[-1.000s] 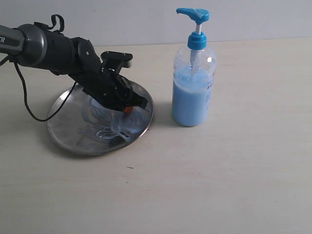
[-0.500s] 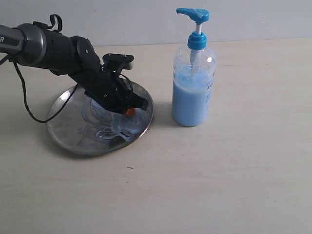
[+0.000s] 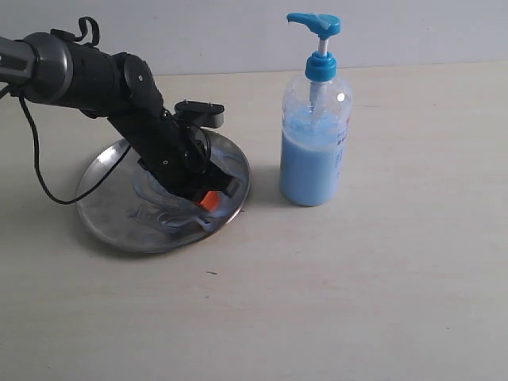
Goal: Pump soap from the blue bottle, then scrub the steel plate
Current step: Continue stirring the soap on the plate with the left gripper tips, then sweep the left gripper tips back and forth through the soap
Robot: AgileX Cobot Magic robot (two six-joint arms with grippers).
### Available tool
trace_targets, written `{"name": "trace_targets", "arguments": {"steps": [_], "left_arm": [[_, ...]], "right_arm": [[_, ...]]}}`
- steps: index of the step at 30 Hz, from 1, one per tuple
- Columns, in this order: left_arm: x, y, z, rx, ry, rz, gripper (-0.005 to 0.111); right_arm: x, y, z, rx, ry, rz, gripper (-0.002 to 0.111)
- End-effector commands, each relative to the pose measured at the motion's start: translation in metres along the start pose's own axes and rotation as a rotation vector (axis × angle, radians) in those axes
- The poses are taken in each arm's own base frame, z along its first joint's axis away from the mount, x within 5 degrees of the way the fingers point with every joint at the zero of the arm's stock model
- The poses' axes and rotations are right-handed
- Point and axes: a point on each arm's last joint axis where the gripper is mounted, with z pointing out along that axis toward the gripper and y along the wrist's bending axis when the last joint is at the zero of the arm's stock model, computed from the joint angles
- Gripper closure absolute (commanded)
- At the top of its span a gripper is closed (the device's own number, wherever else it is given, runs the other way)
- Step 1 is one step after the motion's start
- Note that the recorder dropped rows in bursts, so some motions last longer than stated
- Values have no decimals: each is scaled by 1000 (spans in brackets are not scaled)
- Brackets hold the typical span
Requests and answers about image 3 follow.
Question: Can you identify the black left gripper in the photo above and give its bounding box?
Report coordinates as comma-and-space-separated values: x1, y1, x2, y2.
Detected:
109, 110, 241, 211

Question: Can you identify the clear pump bottle blue lotion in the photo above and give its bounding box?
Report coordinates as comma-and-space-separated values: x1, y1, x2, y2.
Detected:
279, 13, 353, 206

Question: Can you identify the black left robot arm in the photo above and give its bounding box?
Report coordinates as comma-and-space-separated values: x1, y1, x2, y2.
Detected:
1, 30, 240, 210

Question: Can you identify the round steel plate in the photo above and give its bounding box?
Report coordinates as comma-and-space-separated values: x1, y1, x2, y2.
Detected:
77, 132, 252, 254

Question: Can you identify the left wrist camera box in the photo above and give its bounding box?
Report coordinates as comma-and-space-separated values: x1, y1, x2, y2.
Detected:
174, 99, 225, 129

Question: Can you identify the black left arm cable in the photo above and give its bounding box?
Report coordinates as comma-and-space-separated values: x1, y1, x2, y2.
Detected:
0, 83, 134, 206

